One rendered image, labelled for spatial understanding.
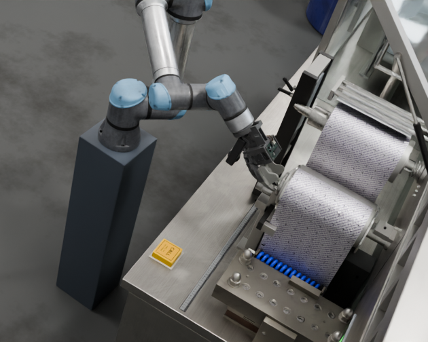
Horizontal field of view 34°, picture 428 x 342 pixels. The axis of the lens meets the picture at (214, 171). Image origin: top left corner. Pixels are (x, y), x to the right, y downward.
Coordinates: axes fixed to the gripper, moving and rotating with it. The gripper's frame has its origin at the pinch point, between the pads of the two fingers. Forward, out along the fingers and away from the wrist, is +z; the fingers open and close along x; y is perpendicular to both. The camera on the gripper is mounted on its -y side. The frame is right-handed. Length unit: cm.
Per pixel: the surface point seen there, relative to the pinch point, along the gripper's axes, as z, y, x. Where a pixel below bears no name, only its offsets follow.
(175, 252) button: 6.6, -34.3, -14.7
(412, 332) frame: 4, 59, -62
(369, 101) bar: -4.6, 25.2, 28.2
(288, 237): 14.8, -0.1, -5.7
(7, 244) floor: 2, -159, 15
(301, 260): 23.2, 0.0, -5.8
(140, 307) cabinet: 13, -42, -31
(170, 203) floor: 37, -130, 85
